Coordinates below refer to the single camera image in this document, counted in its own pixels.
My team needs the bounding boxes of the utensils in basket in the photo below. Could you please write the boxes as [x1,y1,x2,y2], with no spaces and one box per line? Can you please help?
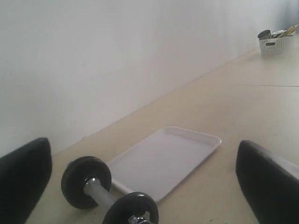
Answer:
[271,23,299,38]

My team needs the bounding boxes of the white rectangular plastic tray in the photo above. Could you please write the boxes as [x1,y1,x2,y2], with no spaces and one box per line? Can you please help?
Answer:
[108,126,221,203]

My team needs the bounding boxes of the white slotted storage basket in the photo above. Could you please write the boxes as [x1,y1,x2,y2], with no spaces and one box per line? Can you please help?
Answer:
[259,37,292,55]

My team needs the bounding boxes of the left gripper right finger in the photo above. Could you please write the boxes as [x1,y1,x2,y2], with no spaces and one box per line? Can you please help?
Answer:
[235,140,299,224]

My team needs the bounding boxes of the grey metal cup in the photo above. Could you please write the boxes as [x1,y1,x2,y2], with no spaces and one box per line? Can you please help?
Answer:
[257,30,273,40]

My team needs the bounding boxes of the chrome threaded dumbbell bar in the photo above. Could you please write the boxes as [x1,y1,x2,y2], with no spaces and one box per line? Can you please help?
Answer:
[83,177,150,224]

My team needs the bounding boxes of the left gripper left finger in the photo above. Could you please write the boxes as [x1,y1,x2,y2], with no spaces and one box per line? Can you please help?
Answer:
[0,137,52,224]

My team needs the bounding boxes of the chrome collar nut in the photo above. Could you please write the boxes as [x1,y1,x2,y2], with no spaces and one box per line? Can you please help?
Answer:
[128,216,151,224]

